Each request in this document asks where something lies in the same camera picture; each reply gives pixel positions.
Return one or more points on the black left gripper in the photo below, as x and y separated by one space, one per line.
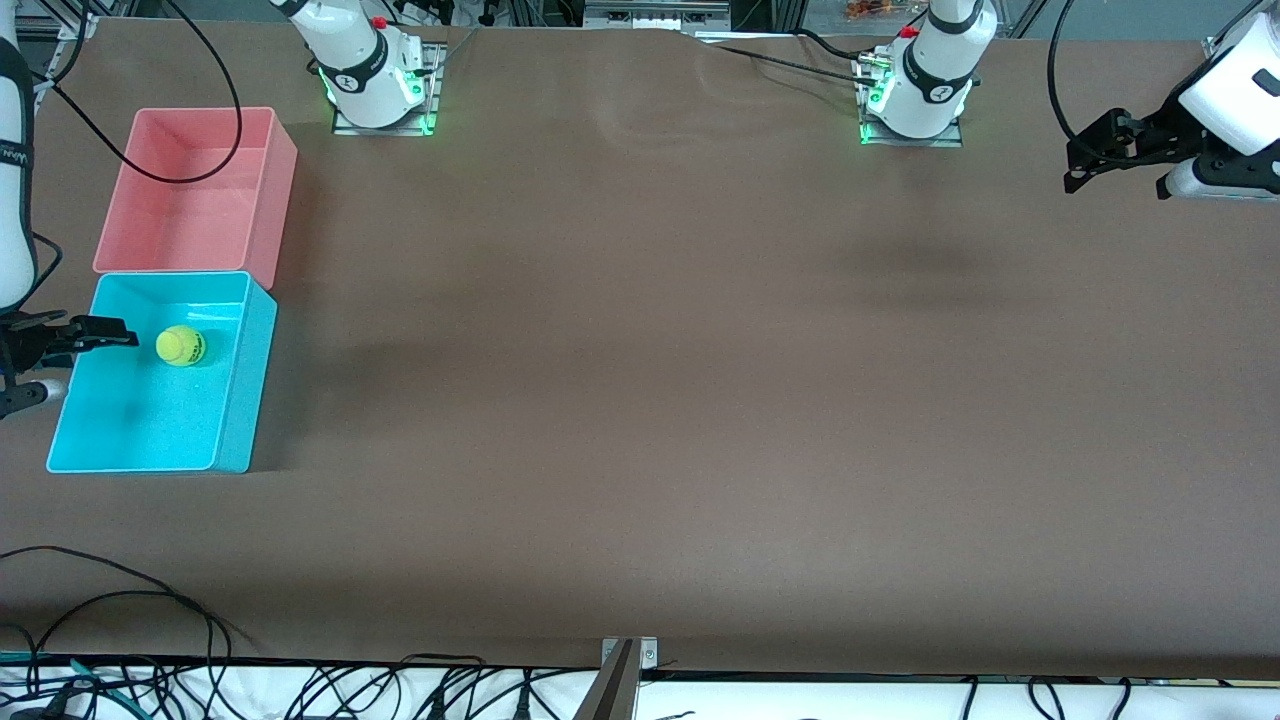
1166 133

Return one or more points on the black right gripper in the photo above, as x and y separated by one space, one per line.
24 342

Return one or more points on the yellow tennis ball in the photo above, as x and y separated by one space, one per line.
181 346

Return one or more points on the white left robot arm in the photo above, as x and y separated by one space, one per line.
930 80

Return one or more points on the blue plastic bin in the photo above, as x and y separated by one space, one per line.
150 420

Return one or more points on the pink plastic bin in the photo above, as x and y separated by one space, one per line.
200 210

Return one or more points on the orange background items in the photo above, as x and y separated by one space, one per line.
872 8

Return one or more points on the silver background device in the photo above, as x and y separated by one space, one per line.
655 14

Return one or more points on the dark metal strut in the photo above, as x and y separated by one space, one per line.
612 690

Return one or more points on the aluminium frame rail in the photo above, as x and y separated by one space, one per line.
75 25

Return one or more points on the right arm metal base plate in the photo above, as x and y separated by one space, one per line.
432 90

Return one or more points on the silver table edge bracket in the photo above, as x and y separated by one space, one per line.
648 655

